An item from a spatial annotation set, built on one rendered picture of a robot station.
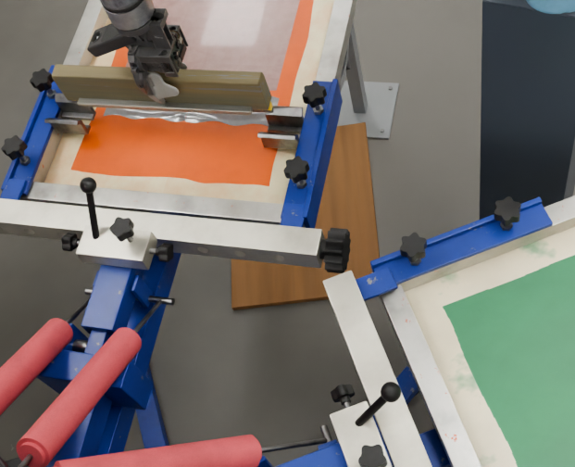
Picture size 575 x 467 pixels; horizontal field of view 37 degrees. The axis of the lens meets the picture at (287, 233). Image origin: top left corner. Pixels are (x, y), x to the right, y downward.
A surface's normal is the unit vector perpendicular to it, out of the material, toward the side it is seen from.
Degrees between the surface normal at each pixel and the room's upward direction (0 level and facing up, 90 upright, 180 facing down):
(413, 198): 0
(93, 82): 90
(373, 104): 0
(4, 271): 0
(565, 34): 90
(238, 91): 90
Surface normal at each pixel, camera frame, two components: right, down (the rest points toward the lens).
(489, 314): -0.18, -0.48
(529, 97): -0.39, 0.84
